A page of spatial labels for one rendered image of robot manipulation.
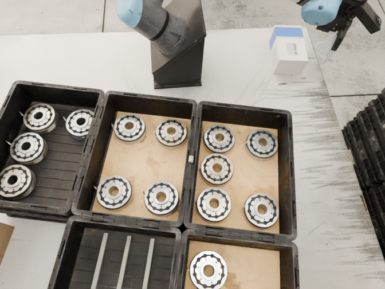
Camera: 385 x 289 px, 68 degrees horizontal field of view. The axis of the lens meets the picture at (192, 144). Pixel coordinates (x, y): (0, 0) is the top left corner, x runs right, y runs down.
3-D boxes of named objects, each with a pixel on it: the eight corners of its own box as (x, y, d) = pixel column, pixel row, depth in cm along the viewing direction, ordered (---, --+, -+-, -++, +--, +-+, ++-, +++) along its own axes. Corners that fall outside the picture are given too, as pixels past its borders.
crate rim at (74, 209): (107, 93, 94) (105, 89, 91) (197, 104, 93) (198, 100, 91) (71, 215, 77) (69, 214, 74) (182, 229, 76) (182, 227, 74)
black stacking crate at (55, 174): (32, 100, 103) (15, 81, 92) (113, 109, 102) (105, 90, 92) (-15, 210, 86) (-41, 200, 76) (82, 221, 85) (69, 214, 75)
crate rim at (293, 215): (197, 104, 93) (198, 100, 91) (289, 114, 92) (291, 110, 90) (182, 229, 76) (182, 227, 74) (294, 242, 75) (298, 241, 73)
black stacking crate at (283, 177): (197, 119, 102) (198, 101, 91) (279, 128, 101) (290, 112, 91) (183, 233, 85) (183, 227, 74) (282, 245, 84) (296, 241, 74)
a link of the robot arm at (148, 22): (140, 40, 103) (107, 20, 94) (151, 7, 104) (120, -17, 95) (160, 37, 95) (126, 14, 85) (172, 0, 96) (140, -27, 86)
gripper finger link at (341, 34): (327, 47, 86) (341, 16, 81) (333, 48, 86) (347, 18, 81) (330, 51, 82) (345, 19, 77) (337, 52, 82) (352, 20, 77)
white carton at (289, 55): (268, 40, 134) (274, 24, 126) (294, 40, 134) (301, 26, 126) (272, 74, 125) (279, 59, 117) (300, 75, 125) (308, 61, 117)
